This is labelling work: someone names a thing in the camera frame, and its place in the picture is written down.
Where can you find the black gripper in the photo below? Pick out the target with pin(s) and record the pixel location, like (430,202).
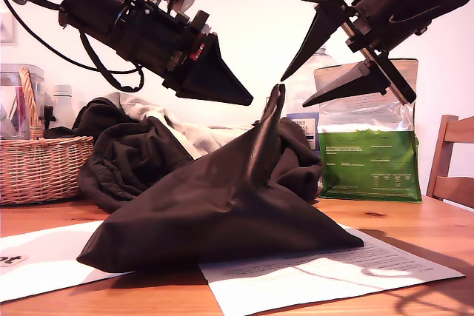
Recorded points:
(155,35)
(392,9)

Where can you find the black zip bag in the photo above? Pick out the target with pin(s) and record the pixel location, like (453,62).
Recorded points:
(222,220)

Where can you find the large clear water bottle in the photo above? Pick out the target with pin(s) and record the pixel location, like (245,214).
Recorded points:
(301,97)

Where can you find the black hoodie with grey lining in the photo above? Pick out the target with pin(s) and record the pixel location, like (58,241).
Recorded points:
(129,160)

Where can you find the green and silver pouch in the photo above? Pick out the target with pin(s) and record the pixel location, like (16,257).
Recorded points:
(370,168)

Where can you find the wooden chair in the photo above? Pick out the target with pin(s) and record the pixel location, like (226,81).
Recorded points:
(440,153)

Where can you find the white bottle with cap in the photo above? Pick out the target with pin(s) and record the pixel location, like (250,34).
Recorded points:
(63,109)

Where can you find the small black object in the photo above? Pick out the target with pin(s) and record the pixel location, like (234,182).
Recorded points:
(49,116)

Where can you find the clear jar with grey lid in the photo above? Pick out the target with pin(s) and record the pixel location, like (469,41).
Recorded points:
(11,86)

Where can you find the white printed paper sheet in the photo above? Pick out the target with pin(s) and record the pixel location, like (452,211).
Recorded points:
(296,286)

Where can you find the white paper with black sticker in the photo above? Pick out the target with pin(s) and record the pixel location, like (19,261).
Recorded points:
(44,268)

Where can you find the white wall plate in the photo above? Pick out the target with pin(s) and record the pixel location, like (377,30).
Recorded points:
(7,31)

